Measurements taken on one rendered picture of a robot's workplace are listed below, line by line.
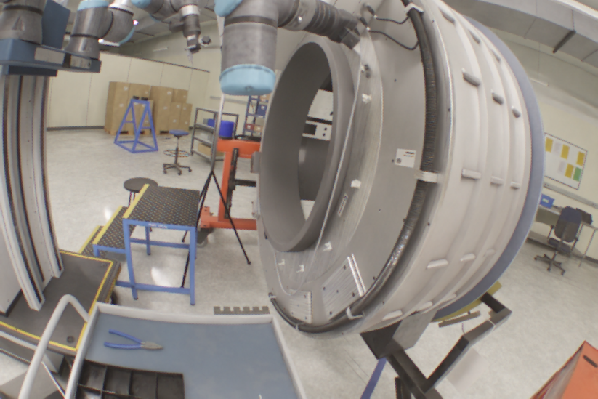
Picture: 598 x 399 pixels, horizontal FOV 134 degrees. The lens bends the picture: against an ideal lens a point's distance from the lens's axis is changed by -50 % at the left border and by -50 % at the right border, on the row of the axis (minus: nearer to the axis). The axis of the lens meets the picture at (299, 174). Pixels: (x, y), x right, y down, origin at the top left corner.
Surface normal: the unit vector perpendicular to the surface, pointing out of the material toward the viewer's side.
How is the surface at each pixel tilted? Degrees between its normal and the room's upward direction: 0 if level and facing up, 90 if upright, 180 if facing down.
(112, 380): 0
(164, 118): 90
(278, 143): 80
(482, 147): 85
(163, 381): 0
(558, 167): 90
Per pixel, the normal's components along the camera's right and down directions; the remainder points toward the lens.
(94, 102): 0.83, 0.29
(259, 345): 0.20, -0.95
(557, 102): -0.52, 0.10
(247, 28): 0.06, 0.28
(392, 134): -0.93, -0.11
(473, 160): 0.33, 0.14
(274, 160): 0.37, -0.11
